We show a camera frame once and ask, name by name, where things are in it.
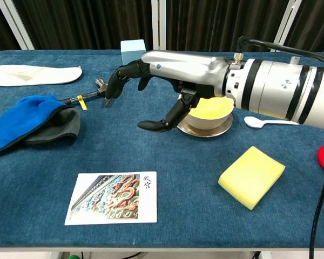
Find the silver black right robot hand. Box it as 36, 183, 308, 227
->
104, 50, 233, 132

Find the white plastic spoon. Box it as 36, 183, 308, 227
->
244, 116, 300, 129

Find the white bowl with yellow inside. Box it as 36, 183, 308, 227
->
179, 93, 235, 131

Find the orange metal bowl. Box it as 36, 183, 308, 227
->
176, 114, 234, 138

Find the light blue foam cube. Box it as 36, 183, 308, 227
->
120, 39, 147, 65

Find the black curtain panel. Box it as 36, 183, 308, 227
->
12, 0, 153, 51
165, 0, 291, 52
0, 0, 24, 51
285, 0, 324, 54

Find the dark blue tablecloth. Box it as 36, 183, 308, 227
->
0, 49, 324, 249

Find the claw hammer with yellow tag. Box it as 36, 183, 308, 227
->
59, 77, 115, 111

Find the yellow sponge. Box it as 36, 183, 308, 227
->
218, 146, 286, 211

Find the dragon picture postcard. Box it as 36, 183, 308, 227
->
64, 171, 158, 226

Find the white slipper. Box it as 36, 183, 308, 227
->
0, 64, 84, 87

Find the blue and grey fleece hat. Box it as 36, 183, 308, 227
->
0, 94, 82, 159

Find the white screen frame post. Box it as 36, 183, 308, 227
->
0, 0, 35, 51
274, 0, 311, 52
151, 0, 167, 51

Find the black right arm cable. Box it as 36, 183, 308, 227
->
237, 36, 324, 259

